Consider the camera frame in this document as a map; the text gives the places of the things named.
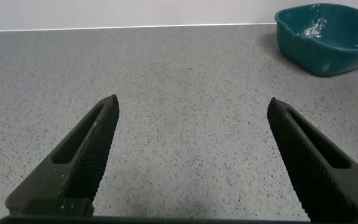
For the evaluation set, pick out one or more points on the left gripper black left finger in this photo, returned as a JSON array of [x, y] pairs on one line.
[[82, 174]]

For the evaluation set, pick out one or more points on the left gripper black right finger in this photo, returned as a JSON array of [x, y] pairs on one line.
[[322, 186]]

